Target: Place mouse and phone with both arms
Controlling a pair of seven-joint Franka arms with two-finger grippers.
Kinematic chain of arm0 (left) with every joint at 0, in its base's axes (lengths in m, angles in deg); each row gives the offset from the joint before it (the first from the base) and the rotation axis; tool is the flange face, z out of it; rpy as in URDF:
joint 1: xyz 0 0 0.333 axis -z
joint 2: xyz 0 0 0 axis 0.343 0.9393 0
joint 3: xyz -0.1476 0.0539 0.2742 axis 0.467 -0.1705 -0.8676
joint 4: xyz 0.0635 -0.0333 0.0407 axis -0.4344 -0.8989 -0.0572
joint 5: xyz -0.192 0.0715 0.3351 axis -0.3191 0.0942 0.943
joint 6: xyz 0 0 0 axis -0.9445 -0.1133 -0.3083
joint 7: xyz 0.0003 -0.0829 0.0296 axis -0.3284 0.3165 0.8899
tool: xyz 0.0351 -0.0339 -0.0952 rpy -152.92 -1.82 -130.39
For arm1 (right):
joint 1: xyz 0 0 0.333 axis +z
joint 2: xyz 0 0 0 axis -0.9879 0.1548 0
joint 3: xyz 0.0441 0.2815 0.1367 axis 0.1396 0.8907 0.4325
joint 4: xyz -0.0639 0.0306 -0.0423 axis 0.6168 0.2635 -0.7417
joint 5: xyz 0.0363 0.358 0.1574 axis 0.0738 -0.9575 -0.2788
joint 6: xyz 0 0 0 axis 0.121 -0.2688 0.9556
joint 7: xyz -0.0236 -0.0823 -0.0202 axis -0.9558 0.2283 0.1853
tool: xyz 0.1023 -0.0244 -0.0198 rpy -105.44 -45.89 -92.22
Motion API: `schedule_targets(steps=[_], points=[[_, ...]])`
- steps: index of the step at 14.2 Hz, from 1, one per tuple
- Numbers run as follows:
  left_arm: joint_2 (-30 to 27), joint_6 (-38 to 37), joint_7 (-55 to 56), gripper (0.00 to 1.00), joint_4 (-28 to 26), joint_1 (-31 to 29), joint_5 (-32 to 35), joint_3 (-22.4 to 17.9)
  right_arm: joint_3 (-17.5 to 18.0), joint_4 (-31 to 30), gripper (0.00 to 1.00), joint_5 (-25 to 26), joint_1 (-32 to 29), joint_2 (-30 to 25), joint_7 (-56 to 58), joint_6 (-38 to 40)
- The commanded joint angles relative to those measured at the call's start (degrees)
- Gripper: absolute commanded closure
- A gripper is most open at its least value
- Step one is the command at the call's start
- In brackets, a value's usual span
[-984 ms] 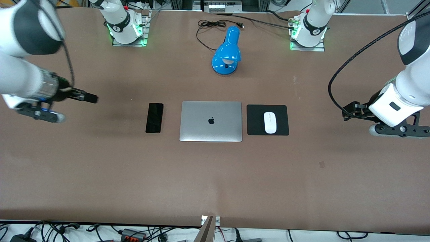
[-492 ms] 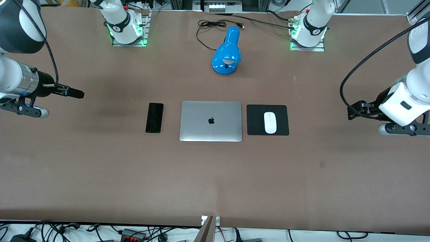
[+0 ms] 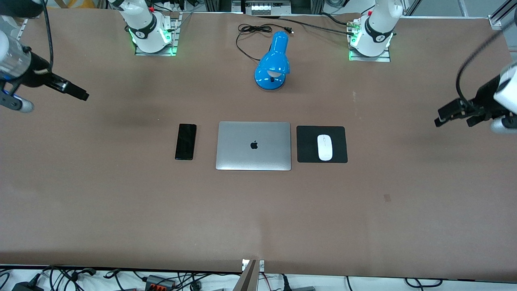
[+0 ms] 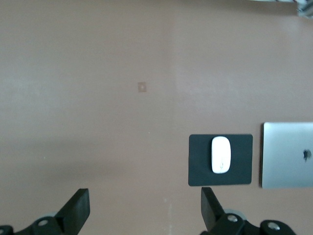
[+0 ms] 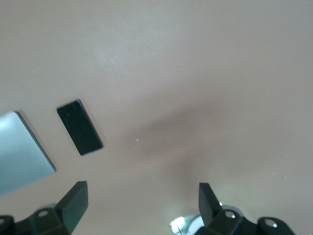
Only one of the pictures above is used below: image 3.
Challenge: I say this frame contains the black smartphone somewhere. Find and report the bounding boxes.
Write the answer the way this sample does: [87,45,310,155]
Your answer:
[175,124,197,160]

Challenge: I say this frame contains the white computer mouse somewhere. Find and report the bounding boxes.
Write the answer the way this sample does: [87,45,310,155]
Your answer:
[317,135,332,161]

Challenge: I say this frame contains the black mouse pad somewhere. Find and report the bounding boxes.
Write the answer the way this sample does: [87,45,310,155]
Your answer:
[296,126,348,163]

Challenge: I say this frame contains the blue desk lamp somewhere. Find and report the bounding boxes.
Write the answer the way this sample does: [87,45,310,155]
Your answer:
[254,31,290,91]

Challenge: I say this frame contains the silver laptop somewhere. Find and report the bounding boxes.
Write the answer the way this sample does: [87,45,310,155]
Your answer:
[216,121,292,171]

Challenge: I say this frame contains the black power adapter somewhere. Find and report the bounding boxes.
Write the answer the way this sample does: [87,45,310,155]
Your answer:
[12,281,44,291]

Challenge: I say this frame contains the black orange connector box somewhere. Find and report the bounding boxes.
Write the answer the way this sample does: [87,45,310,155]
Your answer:
[145,275,176,291]

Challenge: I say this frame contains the white power strip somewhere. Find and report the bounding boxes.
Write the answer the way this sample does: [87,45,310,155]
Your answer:
[244,0,291,16]

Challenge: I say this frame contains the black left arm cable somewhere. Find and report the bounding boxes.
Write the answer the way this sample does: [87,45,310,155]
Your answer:
[456,22,517,106]

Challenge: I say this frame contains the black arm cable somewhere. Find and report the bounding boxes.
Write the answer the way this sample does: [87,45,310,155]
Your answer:
[40,0,55,67]
[456,22,517,106]

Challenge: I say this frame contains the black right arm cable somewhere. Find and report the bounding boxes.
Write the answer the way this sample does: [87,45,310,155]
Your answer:
[40,0,55,67]

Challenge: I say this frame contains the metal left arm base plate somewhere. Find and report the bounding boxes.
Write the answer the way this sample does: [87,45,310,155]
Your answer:
[348,18,391,62]

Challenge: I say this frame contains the aluminium frame profile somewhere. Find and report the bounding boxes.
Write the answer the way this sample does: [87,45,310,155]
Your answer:
[488,0,517,30]

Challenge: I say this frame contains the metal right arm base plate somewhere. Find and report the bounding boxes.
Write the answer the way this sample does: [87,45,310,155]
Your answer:
[135,12,179,56]

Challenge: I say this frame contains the long black table cable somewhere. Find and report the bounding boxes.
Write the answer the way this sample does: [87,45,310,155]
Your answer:
[258,14,357,37]

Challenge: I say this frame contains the black lamp power cable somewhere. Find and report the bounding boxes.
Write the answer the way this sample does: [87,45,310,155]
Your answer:
[236,23,294,62]

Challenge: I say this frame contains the tangled black floor cables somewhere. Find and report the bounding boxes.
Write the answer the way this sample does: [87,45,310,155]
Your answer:
[0,265,243,291]

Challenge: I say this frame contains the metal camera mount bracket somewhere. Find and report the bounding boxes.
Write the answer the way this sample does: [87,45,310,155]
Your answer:
[242,259,265,291]

